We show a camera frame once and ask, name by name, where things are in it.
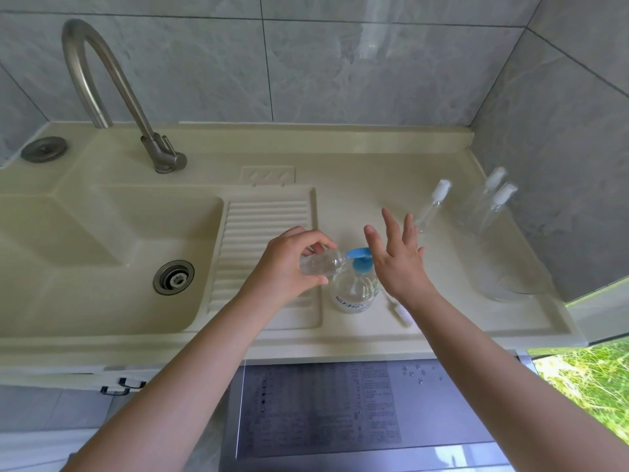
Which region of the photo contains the person's left hand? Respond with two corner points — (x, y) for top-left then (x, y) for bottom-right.
(238, 226), (339, 308)

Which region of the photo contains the person's right hand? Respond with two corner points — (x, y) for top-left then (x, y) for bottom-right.
(363, 207), (438, 305)

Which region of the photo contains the small clear bottle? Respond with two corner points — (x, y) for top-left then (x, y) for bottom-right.
(457, 185), (495, 231)
(298, 248), (353, 277)
(414, 179), (453, 235)
(469, 203), (505, 237)

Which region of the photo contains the white spray cap with tube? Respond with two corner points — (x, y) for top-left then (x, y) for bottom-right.
(492, 182), (519, 207)
(484, 166), (508, 191)
(388, 295), (413, 328)

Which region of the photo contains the clear hand sanitizer pump bottle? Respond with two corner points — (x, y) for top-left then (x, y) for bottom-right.
(329, 247), (382, 314)

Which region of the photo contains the person's left forearm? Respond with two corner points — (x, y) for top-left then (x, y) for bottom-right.
(61, 292), (278, 472)

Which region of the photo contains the person's right forearm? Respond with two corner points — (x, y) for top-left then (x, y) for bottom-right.
(402, 287), (629, 472)

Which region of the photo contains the steel sink drain strainer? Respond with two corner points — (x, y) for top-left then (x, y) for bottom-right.
(153, 260), (195, 296)

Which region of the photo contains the grey washing machine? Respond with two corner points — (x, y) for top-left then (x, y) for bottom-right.
(218, 356), (541, 472)

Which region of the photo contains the glass window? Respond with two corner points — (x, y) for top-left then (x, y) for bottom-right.
(525, 275), (629, 448)

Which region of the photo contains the cream sink with washboard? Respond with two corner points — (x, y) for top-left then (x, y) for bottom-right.
(0, 121), (588, 391)

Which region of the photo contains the curved steel faucet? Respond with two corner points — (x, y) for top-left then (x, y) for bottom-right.
(62, 18), (188, 174)

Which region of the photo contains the white cabinet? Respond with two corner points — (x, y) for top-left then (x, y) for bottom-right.
(0, 366), (232, 395)

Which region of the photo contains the round steel hole cover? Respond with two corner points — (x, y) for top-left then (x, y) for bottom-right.
(20, 136), (69, 164)

